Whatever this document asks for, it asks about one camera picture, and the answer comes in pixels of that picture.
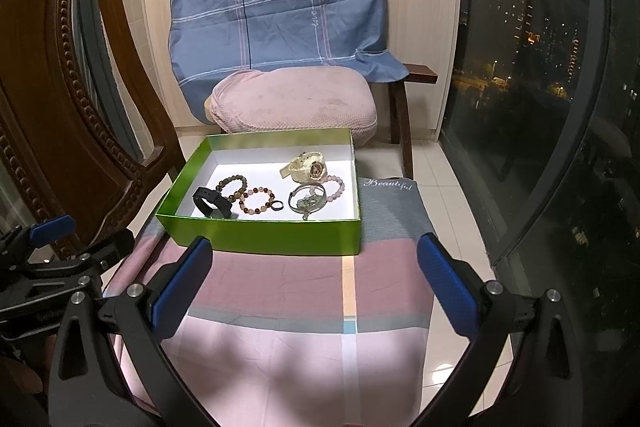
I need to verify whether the green cardboard box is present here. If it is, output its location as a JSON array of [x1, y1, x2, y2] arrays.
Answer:
[[155, 127, 362, 257]]

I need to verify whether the pink and brown bead bracelet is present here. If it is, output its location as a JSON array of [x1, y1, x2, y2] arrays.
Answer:
[[238, 187, 276, 214]]

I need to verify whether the pink striped cloth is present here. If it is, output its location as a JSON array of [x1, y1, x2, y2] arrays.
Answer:
[[100, 177, 497, 427]]

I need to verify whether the pale pink bead bracelet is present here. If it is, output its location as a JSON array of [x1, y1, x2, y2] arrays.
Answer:
[[320, 176, 347, 203]]

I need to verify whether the blue plaid bed sheet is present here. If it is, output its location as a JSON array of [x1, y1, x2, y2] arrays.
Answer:
[[167, 0, 409, 126]]

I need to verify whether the dark framed glass window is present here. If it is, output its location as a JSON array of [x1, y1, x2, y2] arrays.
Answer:
[[440, 0, 640, 358]]

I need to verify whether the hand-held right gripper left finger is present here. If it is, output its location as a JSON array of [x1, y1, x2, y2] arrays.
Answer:
[[46, 236, 215, 427]]

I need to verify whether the silver bangle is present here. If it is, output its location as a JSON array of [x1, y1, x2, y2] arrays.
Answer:
[[289, 184, 329, 221]]

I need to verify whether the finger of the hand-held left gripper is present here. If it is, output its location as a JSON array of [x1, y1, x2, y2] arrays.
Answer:
[[0, 214, 77, 259], [30, 229, 136, 289]]

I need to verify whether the pink cushion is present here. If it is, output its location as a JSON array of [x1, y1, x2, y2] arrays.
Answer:
[[204, 68, 379, 143]]

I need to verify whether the black wristband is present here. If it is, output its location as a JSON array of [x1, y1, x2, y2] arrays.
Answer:
[[193, 187, 234, 221]]

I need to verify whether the white wristwatch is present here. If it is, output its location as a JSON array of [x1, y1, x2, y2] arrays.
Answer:
[[279, 150, 329, 183]]

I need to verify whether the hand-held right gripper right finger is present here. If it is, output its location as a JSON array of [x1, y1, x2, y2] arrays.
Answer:
[[414, 232, 584, 427]]

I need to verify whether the carved brown wooden chair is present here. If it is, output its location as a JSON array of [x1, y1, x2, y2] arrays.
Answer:
[[0, 0, 187, 260]]

